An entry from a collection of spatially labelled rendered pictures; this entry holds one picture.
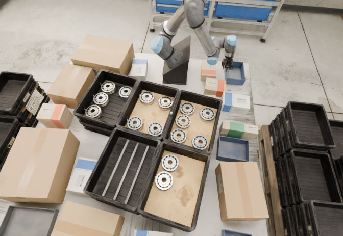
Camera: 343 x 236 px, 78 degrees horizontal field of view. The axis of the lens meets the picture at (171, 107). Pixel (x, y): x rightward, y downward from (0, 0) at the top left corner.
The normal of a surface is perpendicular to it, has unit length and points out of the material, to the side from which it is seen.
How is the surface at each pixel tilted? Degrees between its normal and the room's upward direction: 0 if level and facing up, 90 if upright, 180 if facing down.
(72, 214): 0
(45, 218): 0
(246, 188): 0
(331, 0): 90
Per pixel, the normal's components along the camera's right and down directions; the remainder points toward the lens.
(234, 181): 0.02, -0.54
